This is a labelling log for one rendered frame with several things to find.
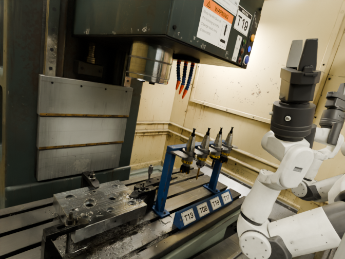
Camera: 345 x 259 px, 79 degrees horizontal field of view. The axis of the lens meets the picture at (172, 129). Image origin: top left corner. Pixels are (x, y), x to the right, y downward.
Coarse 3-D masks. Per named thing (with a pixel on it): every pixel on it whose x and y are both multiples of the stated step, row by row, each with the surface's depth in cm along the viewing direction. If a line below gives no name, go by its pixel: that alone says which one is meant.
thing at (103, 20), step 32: (96, 0) 77; (128, 0) 63; (160, 0) 53; (192, 0) 54; (256, 0) 74; (96, 32) 78; (128, 32) 63; (160, 32) 53; (192, 32) 58; (224, 64) 82
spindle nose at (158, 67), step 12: (132, 48) 69; (144, 48) 67; (156, 48) 67; (168, 48) 69; (132, 60) 70; (144, 60) 68; (156, 60) 68; (168, 60) 71; (132, 72) 70; (144, 72) 69; (156, 72) 70; (168, 72) 73
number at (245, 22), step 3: (243, 18) 72; (246, 18) 73; (243, 21) 72; (246, 21) 74; (249, 21) 75; (243, 24) 73; (246, 24) 74; (240, 27) 72; (243, 27) 73; (246, 27) 75; (243, 30) 74; (246, 30) 75
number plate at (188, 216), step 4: (192, 208) 97; (184, 212) 93; (188, 212) 95; (192, 212) 96; (184, 216) 92; (188, 216) 94; (192, 216) 95; (184, 220) 92; (188, 220) 93; (192, 220) 94; (184, 224) 91
